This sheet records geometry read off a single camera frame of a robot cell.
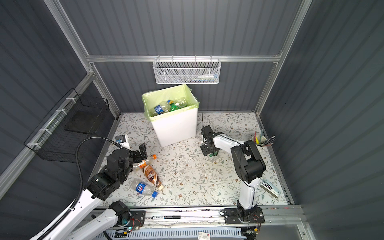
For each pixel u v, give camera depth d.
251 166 0.51
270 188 0.81
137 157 0.64
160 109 0.94
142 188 0.79
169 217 0.74
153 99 0.93
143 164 0.86
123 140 0.60
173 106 0.94
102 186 0.48
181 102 0.97
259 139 0.92
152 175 0.83
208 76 0.90
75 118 0.78
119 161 0.51
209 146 0.76
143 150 0.66
